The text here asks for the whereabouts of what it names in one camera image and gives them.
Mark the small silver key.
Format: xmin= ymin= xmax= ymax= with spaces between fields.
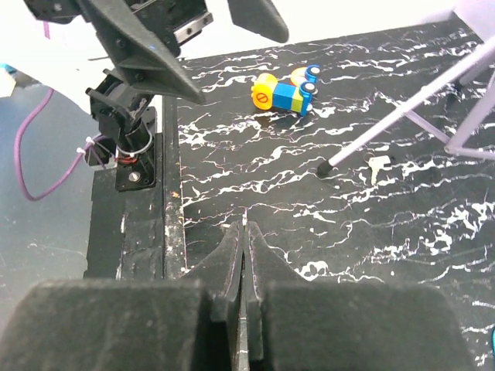
xmin=241 ymin=209 xmax=248 ymax=230

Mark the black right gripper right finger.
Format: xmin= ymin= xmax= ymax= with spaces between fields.
xmin=243 ymin=222 xmax=474 ymax=370

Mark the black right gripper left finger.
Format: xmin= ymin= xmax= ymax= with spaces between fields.
xmin=1 ymin=224 xmax=242 ymax=370

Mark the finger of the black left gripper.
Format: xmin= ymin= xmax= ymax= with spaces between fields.
xmin=80 ymin=1 xmax=204 ymax=104
xmin=227 ymin=0 xmax=289 ymax=43

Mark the colourful toy block figure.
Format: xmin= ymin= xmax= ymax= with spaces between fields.
xmin=251 ymin=64 xmax=321 ymax=117

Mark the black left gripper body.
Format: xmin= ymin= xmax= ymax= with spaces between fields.
xmin=24 ymin=0 xmax=213 ymax=56

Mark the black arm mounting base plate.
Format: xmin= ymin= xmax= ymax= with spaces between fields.
xmin=84 ymin=97 xmax=187 ymax=280

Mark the black headed key with ring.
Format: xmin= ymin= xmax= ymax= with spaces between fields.
xmin=367 ymin=155 xmax=391 ymax=186

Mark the lilac perforated music stand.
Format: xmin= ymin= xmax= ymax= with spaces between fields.
xmin=316 ymin=1 xmax=494 ymax=179

